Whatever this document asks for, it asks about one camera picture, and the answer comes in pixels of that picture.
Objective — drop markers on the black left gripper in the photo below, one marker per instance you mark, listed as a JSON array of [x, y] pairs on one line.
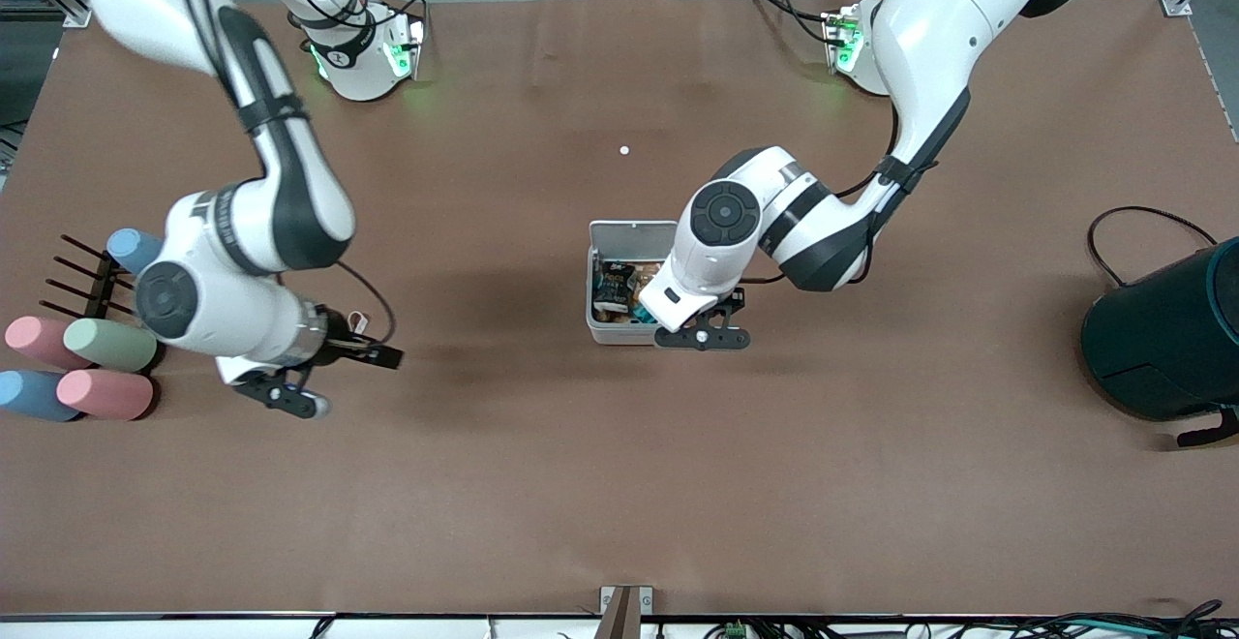
[[738, 303]]

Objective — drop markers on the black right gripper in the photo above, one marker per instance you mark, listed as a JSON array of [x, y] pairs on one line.
[[341, 341]]

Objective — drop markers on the black wrapper with white loop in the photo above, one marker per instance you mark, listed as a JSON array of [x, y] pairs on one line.
[[359, 321]]

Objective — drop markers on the grey storage box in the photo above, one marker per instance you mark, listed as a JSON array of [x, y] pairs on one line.
[[634, 237]]

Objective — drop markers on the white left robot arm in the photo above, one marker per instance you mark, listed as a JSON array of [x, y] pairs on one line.
[[929, 19]]

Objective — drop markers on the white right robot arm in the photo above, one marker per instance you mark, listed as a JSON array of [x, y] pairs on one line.
[[242, 319]]

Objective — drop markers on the teal trash piece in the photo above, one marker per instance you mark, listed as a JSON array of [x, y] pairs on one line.
[[646, 314]]

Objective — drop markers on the brown crumpled wrapper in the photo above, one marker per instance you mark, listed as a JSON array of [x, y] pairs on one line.
[[610, 311]]

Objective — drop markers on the black printed snack wrapper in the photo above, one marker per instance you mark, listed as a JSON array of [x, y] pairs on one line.
[[615, 283]]

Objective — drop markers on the brown table cover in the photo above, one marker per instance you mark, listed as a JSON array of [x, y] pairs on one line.
[[581, 484]]

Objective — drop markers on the green plastic cup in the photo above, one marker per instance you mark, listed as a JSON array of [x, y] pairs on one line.
[[106, 344]]

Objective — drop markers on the pink plastic cup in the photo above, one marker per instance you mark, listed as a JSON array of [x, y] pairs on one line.
[[34, 339], [102, 394]]

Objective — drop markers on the blue plastic cup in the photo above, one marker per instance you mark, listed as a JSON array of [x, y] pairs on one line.
[[131, 247], [34, 395]]

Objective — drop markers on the dark wooden cup rack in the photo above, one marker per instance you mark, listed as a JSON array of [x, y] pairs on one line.
[[100, 295]]

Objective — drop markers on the dark teal cylindrical device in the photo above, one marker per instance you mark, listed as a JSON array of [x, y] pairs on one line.
[[1162, 339]]

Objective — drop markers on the black stand foot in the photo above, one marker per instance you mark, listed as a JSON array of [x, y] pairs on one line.
[[1210, 431]]

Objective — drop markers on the metal table edge bracket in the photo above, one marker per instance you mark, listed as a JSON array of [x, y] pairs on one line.
[[624, 615]]

